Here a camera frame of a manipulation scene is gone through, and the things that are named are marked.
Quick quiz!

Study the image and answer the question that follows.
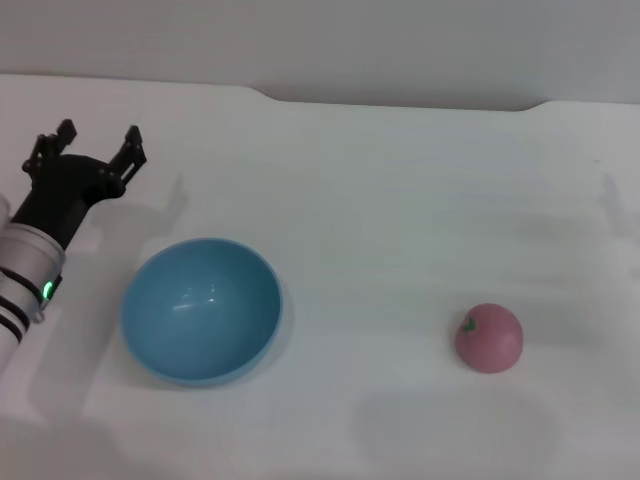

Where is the pink toy peach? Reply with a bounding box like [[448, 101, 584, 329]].
[[454, 302, 524, 375]]

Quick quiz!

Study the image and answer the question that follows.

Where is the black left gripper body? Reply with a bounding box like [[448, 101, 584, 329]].
[[9, 152, 126, 251]]

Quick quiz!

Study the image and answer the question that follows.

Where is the blue bowl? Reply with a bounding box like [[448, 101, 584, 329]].
[[119, 237, 284, 389]]

